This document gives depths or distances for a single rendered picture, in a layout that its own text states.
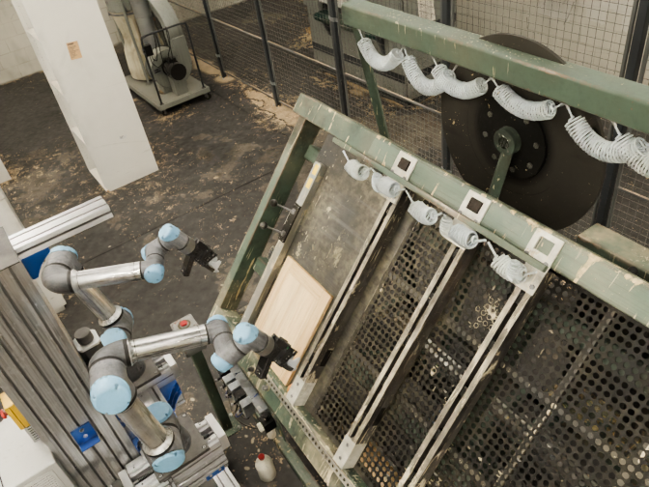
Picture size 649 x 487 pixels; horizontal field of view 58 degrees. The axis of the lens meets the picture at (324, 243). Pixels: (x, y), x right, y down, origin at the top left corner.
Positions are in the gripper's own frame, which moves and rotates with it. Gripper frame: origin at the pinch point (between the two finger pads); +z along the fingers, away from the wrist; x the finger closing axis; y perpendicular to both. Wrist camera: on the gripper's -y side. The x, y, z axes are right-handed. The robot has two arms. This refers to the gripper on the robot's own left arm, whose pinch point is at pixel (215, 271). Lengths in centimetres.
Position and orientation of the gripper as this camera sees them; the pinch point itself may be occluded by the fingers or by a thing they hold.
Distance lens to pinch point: 269.8
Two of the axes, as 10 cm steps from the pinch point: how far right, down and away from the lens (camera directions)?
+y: 6.6, -7.5, 0.3
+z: 5.0, 4.7, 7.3
